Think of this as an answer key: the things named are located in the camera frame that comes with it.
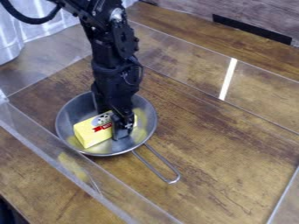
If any black cable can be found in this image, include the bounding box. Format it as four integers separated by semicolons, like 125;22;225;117
0;0;63;25

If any white curtain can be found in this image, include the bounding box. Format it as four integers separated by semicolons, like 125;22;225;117
0;0;139;67

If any yellow butter block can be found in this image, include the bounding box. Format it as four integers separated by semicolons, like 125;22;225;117
72;110;113;149

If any silver pan with wire handle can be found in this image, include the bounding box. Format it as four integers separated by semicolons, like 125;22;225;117
55;92;181;184

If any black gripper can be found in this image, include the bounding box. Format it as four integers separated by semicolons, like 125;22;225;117
91;59;143;141

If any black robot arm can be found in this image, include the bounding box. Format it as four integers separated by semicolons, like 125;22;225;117
49;0;143;140

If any clear acrylic enclosure wall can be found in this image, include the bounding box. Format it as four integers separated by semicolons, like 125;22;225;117
0;24;299;224

